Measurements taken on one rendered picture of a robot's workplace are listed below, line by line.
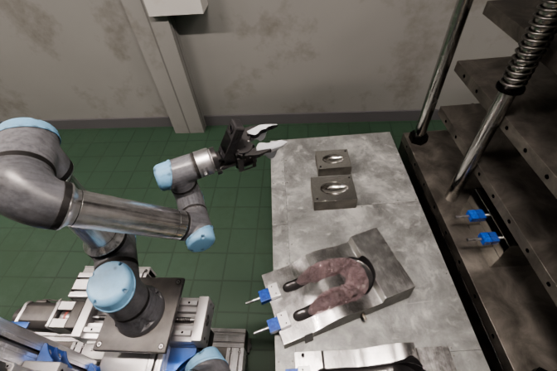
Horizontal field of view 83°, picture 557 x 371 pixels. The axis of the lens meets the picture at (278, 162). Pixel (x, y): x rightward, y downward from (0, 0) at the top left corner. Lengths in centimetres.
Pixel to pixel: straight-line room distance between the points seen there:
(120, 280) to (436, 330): 105
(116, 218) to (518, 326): 136
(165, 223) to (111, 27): 247
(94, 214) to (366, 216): 114
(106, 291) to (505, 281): 139
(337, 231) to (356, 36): 177
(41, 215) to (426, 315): 122
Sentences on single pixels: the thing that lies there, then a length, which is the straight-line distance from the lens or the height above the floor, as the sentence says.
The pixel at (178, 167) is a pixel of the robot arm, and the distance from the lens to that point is 86.
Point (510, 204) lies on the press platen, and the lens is 145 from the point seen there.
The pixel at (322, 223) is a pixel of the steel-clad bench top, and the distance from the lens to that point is 148.
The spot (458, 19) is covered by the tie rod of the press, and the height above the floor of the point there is 147.
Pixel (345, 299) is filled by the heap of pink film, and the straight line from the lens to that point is 122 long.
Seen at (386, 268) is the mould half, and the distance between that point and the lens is 129.
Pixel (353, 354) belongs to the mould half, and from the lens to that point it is 120.
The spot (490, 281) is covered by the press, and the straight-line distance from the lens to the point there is 155.
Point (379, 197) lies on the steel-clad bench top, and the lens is 160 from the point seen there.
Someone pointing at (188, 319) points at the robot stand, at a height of 97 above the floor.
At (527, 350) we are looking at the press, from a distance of 150.
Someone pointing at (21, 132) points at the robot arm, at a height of 168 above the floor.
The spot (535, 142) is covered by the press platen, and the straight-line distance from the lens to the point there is 133.
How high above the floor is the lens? 205
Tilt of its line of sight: 46 degrees down
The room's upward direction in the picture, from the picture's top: 6 degrees counter-clockwise
